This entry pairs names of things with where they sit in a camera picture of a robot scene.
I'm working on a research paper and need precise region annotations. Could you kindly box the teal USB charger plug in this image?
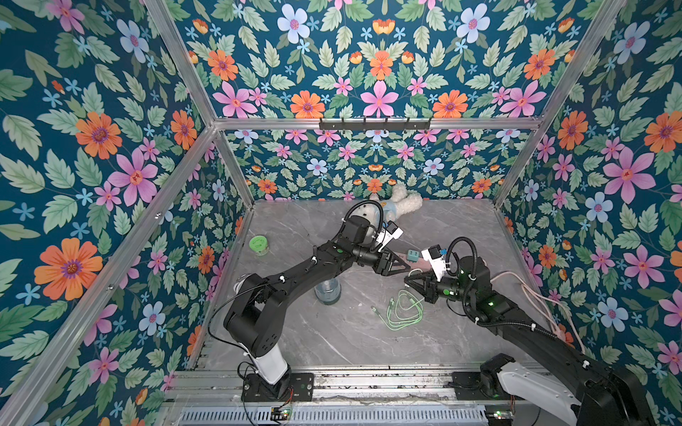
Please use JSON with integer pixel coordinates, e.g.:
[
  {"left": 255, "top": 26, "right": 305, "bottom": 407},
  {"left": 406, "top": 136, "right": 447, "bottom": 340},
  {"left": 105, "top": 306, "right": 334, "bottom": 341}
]
[{"left": 406, "top": 250, "right": 420, "bottom": 263}]

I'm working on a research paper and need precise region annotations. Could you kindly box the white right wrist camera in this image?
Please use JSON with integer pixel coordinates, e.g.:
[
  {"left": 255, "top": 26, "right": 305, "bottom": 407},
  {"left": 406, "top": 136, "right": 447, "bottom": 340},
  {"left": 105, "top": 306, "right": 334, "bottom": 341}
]
[{"left": 421, "top": 245, "right": 448, "bottom": 282}]

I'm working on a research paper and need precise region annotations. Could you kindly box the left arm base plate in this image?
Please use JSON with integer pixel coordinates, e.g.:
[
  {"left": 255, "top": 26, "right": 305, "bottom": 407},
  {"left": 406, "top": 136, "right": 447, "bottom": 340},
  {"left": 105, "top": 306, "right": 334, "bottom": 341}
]
[{"left": 241, "top": 373, "right": 315, "bottom": 402}]

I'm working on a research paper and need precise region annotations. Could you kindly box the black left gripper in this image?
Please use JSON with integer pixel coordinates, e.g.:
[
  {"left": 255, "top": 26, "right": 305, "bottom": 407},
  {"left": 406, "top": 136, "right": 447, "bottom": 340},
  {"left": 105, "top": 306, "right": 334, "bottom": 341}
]
[{"left": 348, "top": 245, "right": 408, "bottom": 278}]

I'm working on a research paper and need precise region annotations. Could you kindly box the black wall hook rail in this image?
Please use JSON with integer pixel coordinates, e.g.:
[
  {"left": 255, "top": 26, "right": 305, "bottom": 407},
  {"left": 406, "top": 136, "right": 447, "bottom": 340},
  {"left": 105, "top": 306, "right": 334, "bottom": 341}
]
[{"left": 318, "top": 117, "right": 432, "bottom": 132}]

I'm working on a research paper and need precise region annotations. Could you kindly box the white teddy bear toy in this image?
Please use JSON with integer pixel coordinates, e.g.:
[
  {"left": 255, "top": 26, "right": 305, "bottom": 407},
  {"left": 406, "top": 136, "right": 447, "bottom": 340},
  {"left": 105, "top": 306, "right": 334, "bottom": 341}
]
[{"left": 352, "top": 184, "right": 423, "bottom": 225}]

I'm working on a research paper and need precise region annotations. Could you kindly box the pink power strip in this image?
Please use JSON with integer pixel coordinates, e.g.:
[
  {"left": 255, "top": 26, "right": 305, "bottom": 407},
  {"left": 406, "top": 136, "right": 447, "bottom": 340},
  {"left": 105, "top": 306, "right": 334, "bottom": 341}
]
[{"left": 405, "top": 252, "right": 432, "bottom": 272}]

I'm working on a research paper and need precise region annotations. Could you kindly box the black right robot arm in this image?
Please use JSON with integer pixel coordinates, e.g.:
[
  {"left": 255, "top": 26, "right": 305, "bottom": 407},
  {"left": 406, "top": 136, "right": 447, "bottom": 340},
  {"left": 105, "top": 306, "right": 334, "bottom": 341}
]
[{"left": 404, "top": 237, "right": 655, "bottom": 425}]

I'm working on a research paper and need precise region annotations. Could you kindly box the green USB cable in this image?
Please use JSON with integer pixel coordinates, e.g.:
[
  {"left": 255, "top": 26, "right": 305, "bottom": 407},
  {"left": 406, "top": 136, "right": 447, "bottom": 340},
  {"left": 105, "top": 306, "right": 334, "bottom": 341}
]
[{"left": 371, "top": 289, "right": 426, "bottom": 332}]

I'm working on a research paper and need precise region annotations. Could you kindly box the white alarm clock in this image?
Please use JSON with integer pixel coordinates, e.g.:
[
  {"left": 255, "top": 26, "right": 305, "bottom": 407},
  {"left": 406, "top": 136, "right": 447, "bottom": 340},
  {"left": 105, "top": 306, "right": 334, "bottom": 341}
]
[{"left": 234, "top": 273, "right": 250, "bottom": 294}]

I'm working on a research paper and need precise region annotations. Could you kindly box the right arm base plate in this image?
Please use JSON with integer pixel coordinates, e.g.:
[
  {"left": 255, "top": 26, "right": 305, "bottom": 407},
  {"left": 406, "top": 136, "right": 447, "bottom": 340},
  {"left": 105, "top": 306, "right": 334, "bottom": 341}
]
[{"left": 448, "top": 372, "right": 500, "bottom": 399}]

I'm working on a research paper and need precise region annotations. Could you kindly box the green round container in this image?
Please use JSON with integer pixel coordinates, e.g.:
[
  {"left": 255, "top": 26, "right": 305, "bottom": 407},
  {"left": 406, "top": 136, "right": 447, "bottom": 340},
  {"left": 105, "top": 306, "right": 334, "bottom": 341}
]
[{"left": 249, "top": 235, "right": 269, "bottom": 257}]

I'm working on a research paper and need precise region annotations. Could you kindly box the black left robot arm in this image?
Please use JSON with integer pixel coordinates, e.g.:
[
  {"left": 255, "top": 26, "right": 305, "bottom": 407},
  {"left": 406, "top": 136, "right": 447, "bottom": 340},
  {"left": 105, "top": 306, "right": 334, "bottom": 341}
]
[{"left": 223, "top": 216, "right": 410, "bottom": 390}]

